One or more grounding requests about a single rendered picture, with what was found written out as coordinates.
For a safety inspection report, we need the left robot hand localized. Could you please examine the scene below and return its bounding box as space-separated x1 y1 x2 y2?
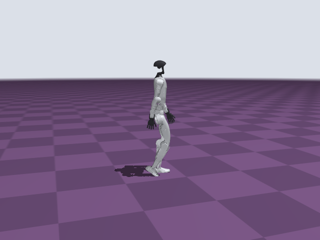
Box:
165 108 175 124

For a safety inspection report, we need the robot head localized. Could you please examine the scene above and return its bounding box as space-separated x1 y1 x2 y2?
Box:
153 60 166 78

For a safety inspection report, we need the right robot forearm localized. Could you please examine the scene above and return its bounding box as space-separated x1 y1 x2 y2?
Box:
150 97 158 118

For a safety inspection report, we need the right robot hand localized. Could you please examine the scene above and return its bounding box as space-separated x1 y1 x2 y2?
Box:
147 114 157 129

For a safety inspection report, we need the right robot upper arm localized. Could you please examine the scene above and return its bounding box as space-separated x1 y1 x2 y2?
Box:
154 79 164 103

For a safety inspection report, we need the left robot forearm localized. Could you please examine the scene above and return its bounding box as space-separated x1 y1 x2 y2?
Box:
161 103 168 113

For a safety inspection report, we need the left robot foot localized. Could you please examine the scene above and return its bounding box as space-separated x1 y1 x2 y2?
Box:
155 167 170 173

